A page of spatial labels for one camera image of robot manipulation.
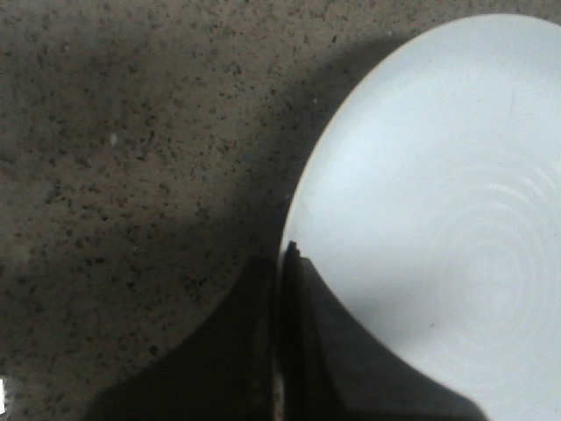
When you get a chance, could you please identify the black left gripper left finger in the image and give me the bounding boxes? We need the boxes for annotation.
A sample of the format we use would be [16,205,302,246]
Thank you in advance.
[87,257,275,420]

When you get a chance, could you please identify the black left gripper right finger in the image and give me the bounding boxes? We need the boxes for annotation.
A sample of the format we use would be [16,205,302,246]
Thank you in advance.
[279,243,485,420]

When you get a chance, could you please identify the light blue round plate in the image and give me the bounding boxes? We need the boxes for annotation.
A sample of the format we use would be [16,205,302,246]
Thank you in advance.
[280,14,560,420]

